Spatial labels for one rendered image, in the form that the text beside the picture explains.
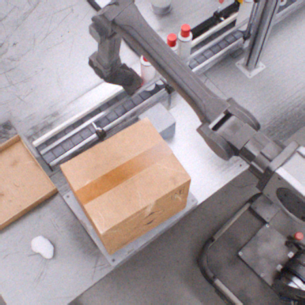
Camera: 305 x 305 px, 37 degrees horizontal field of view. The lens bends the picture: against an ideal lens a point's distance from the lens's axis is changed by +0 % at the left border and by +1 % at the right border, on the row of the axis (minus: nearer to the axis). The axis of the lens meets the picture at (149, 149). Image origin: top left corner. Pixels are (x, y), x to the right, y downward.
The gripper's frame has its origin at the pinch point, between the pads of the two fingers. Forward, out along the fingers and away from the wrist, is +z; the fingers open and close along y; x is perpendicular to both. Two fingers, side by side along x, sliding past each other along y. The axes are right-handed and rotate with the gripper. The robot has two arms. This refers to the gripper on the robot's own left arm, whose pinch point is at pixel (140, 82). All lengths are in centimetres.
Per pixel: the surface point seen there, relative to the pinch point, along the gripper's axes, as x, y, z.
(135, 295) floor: 90, -48, 48
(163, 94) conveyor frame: -0.5, -5.5, 9.7
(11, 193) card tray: 53, -4, -29
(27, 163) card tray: 45, 2, -22
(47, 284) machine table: 57, -38, -32
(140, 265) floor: 82, -37, 54
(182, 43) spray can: -20.1, -1.1, 3.9
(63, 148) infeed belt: 32.0, -3.0, -17.7
